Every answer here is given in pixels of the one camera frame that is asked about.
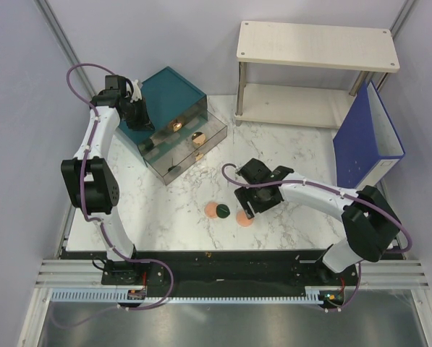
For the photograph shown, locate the peach sponge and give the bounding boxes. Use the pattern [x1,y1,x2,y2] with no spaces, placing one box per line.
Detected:
[236,210,253,228]
[204,202,219,219]

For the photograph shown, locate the light blue cable duct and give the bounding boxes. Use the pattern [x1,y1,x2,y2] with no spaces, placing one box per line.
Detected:
[50,288,333,304]

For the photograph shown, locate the beige two-tier shelf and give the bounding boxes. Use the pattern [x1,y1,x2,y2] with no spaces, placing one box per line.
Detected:
[233,20,400,129]

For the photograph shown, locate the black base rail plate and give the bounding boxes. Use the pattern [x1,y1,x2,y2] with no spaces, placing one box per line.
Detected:
[101,258,357,289]

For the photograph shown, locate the blue lever arch binder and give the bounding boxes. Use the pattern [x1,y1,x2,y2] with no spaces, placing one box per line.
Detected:
[333,82,405,189]

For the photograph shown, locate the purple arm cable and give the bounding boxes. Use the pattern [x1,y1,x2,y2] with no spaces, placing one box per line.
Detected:
[221,163,412,314]
[51,63,175,329]

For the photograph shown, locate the dark green puff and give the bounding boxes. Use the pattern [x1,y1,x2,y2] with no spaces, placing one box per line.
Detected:
[216,204,231,219]
[167,166,180,173]

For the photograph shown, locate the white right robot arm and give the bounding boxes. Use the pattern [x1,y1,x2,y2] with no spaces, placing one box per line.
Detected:
[234,158,401,285]

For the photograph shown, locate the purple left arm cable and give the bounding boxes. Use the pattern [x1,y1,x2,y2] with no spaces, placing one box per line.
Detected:
[51,63,175,329]

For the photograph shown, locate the teal drawer organizer box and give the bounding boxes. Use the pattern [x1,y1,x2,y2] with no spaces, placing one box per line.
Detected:
[117,67,208,168]

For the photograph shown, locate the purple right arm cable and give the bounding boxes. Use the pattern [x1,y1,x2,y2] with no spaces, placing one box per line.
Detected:
[221,163,412,314]

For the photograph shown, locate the gold round jar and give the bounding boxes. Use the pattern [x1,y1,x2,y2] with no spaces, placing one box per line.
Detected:
[191,132,206,148]

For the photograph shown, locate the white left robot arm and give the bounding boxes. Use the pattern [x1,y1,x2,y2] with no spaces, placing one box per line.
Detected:
[61,74,154,285]

